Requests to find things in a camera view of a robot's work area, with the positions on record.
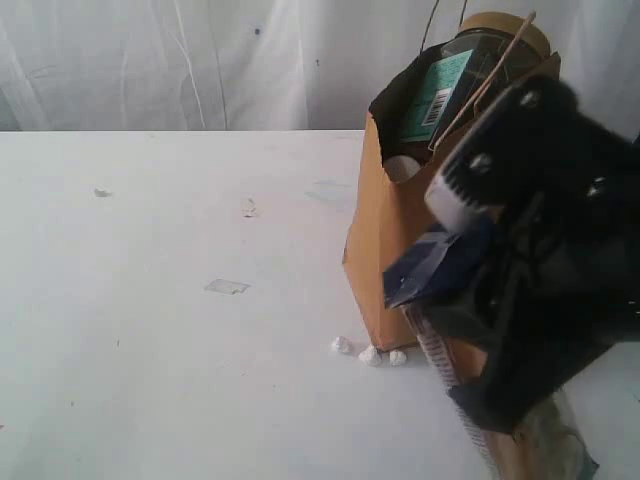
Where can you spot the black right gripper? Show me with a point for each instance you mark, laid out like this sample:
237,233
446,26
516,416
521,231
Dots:
559,280

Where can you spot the spaghetti packet dark blue ends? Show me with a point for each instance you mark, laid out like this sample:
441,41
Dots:
433,285

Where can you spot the large brown paper bag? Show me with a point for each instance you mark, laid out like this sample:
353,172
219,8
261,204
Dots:
390,217

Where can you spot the yellow spice bottle white cap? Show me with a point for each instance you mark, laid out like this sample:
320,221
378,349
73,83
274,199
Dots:
401,168

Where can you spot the nut jar with gold lid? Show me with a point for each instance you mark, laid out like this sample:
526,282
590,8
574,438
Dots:
482,48

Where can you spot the small white paper scrap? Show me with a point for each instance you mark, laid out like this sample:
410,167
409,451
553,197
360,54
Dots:
250,209

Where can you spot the clear tape piece on table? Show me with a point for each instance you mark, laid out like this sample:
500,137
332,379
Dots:
226,287

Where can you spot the white backdrop curtain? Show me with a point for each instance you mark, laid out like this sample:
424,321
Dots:
272,65

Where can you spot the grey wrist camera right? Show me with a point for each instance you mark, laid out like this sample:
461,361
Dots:
499,151

